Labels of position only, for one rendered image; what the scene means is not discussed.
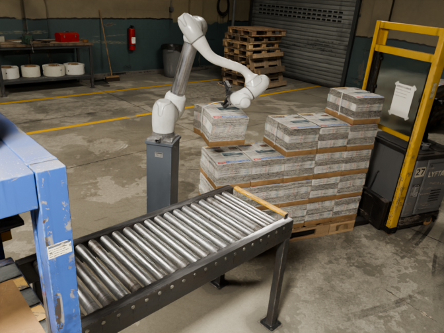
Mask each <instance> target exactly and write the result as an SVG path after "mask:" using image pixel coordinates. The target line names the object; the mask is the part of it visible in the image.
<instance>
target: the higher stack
mask: <svg viewBox="0 0 444 333"><path fill-rule="evenodd" d="M384 100H385V98H384V97H383V96H380V95H378V94H374V93H371V92H367V91H365V90H363V89H359V88H355V87H339V88H330V91H329V94H328V98H327V105H326V108H327V109H330V110H332V111H335V112H337V113H338V115H339V114H341V115H343V116H346V117H348V118H351V119H353V120H363V119H374V118H380V117H381V113H382V107H383V101H384ZM328 115H329V114H328ZM329 116H332V115H329ZM332 117H333V118H336V117H334V116H332ZM336 119H338V118H336ZM338 120H340V121H342V122H344V123H346V124H348V125H350V126H351V127H350V131H349V136H348V141H347V144H346V146H348V147H349V146H356V145H371V144H374V141H375V137H376V134H377V129H378V124H358V125H351V124H349V123H347V122H345V121H343V120H341V119H338ZM344 152H345V153H344V158H343V161H342V163H343V167H342V172H343V171H348V170H359V169H365V168H368V167H369V160H370V154H371V149H363V150H356V151H344ZM339 177H340V180H339V183H338V189H337V192H336V195H340V194H349V193H354V192H362V190H363V185H364V183H365V177H366V174H365V173H361V174H351V175H345V176H339ZM360 199H361V196H354V197H349V198H341V199H336V200H334V208H333V212H332V217H339V216H343V215H351V214H355V213H357V210H358V205H359V202H360V201H361V200H360ZM329 222H330V227H329V231H328V235H332V234H336V233H343V232H346V231H352V230H353V226H354V223H355V217H353V218H349V219H342V220H338V221H329Z"/></svg>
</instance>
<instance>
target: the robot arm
mask: <svg viewBox="0 0 444 333"><path fill-rule="evenodd" d="M178 25H179V27H180V29H181V31H182V33H183V34H184V36H183V39H184V44H183V47H182V51H181V54H180V59H179V61H178V66H177V68H176V73H175V76H174V80H173V83H172V87H171V90H170V91H168V92H167V93H166V95H165V98H161V99H158V100H157V101H156V102H155V104H154V106H153V111H152V127H153V132H152V135H151V136H150V137H148V138H147V140H148V141H155V142H156V143H159V142H163V143H172V142H173V141H174V140H175V139H176V138H177V137H179V134H177V133H174V127H175V124H176V121H177V120H178V119H179V118H180V117H181V116H182V115H183V113H184V111H185V104H186V97H185V95H184V92H185V90H186V85H187V82H188V79H189V76H190V72H191V69H192V65H193V62H194V58H195V56H196V52H197V51H199V53H201V54H202V55H203V56H204V57H205V58H206V60H208V61H209V62H211V63H213V64H215V65H218V66H221V67H224V68H227V69H231V70H233V71H237V72H239V73H241V74H242V75H243V76H244V78H245V85H246V86H245V87H244V88H243V89H241V90H239V91H237V92H236V91H231V88H232V86H231V85H230V84H229V82H228V80H224V81H223V82H222V83H219V84H222V85H224V86H225V92H226V98H225V101H224V102H218V103H220V104H221V105H222V106H223V108H226V107H228V106H230V105H231V104H232V105H233V106H235V107H237V108H241V109H245V108H248V107H249V106H250V104H251V101H252V100H254V99H255V98H256V97H258V96H260V95H261V94H262V93H263V92H264V91H265V90H266V89H267V88H268V87H269V84H270V80H269V78H268V77H267V76H266V75H258V74H254V73H253V72H251V70H250V69H249V68H247V67H246V66H244V65H242V64H240V63H237V62H235V61H231V60H229V59H226V58H224V57H221V56H219V55H217V54H215V53H214V52H213V51H212V50H211V48H210V47H209V44H208V42H207V40H206V38H205V34H206V32H207V23H206V21H205V20H204V19H203V18H202V17H200V16H192V15H190V14H188V13H183V14H182V15H181V16H180V17H178Z"/></svg>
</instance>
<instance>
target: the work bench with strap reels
mask: <svg viewBox="0 0 444 333"><path fill-rule="evenodd" d="M54 36H55V39H36V40H46V41H51V42H50V43H48V42H47V43H44V42H43V41H33V42H34V44H33V45H31V44H21V43H20V42H22V40H5V41H4V42H0V50H32V47H33V50H41V49H62V48H76V52H77V63H76V62H67V63H64V64H58V63H48V64H44V65H42V67H43V72H40V66H39V65H21V73H19V67H17V66H14V65H1V62H0V86H1V94H2V96H1V97H7V96H6V95H5V88H4V85H13V84H21V83H37V82H45V81H60V80H69V79H79V81H78V82H79V83H81V82H82V81H81V79H84V78H91V88H96V87H94V72H93V51H92V45H94V44H93V43H92V42H83V40H81V39H79V34H78V33H77V32H70V31H65V32H56V33H55V34H54ZM79 48H89V61H90V72H91V74H90V73H87V72H85V64H84V63H80V53H79Z"/></svg>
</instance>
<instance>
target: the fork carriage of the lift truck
mask: <svg viewBox="0 0 444 333"><path fill-rule="evenodd" d="M360 200H361V201H360V202H359V205H358V210H357V214H358V215H362V216H364V217H365V218H366V219H368V222H369V223H370V224H371V225H372V226H374V227H375V228H376V229H382V228H383V223H384V220H385V216H386V214H387V209H388V206H389V201H388V200H387V199H385V198H384V197H382V196H380V195H379V194H378V193H376V192H374V191H372V190H371V189H370V188H368V187H366V186H365V185H363V190H362V195H361V199H360Z"/></svg>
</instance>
